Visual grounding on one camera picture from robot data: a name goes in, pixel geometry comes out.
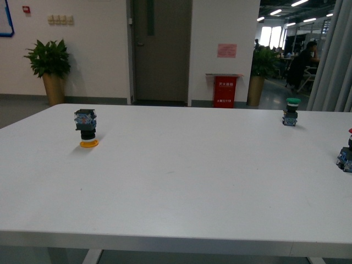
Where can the yellow push button switch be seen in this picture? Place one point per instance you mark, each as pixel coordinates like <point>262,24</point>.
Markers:
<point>85,121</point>

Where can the red fire alarm button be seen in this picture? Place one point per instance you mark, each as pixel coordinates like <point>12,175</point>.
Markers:
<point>26,9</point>

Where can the red fire extinguisher box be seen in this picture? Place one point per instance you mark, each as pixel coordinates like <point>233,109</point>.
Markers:
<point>224,89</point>

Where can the grey door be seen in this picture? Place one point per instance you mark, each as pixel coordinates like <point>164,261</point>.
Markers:
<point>160,42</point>

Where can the right potted plant gold pot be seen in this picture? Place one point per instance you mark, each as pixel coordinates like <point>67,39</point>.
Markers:
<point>263,64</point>

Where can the potted plant gold pot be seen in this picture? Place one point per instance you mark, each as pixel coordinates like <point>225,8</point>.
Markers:
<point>50,62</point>
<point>263,64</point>

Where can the left potted plant gold pot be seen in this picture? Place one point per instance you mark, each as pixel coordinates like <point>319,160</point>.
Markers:
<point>50,62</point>

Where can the seated person in black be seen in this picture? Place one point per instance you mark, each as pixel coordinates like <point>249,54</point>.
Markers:
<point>307,57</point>

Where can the white table leg left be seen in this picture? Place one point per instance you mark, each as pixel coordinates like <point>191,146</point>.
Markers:
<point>93,256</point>

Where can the white table leg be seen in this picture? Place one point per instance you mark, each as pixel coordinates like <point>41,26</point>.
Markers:
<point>93,256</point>
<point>316,260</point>

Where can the grey curtain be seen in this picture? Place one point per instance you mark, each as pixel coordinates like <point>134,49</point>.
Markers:
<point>331,89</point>

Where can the white table leg right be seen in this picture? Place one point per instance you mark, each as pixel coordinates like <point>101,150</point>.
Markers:
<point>316,260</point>

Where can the pink paper wall notice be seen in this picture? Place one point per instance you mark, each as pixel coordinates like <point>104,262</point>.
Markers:
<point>227,50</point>

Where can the green push button switch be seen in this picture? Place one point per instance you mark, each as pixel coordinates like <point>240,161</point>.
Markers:
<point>290,115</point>

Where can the beige wall switch panel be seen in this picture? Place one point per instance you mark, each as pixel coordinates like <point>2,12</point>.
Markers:
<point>60,19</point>

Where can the red push button switch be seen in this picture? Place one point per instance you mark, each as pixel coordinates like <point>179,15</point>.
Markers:
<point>344,158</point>

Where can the blue framed wall board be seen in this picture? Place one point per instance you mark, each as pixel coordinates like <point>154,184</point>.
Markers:
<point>6,25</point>

